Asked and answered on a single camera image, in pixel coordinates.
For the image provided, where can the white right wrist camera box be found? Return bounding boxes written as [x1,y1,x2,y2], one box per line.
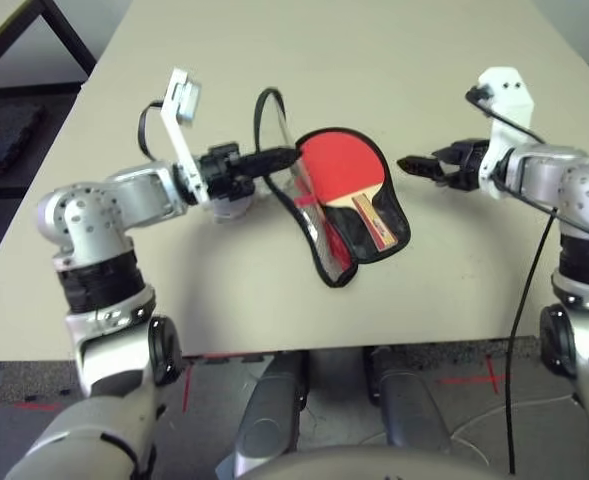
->
[476,66,534,201]

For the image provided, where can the black foam floor mat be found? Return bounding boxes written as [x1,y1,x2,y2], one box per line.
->
[0,102,45,176]

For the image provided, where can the grey robot left leg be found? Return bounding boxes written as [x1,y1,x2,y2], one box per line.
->
[233,352,310,479]

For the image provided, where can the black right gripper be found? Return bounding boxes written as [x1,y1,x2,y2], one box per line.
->
[396,138,490,194]

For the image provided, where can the grey robot right leg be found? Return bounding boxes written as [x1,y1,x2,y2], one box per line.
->
[366,344,453,454]

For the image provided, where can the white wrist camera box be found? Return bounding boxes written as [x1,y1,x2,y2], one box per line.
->
[476,66,534,201]
[159,68,210,206]

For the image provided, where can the grey robot leg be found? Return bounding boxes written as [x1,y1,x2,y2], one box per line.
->
[233,352,310,479]
[366,344,453,454]

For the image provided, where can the black red paddle case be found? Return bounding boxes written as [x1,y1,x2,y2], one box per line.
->
[253,87,412,290]

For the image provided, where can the thin white floor cable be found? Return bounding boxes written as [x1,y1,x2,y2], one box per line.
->
[361,394,575,466]

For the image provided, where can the black framed side table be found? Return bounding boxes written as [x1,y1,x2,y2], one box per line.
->
[0,0,98,91]

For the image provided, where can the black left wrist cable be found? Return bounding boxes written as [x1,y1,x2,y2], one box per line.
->
[138,99,175,164]

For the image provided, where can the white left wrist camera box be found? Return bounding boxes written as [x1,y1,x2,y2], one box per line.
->
[159,68,210,206]

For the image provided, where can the red ping-pong paddle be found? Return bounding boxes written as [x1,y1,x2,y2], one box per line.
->
[298,132,400,253]

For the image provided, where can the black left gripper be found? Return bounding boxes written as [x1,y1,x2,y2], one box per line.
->
[198,142,299,201]

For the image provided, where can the grey robot torso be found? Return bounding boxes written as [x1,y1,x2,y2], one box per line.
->
[216,446,515,480]

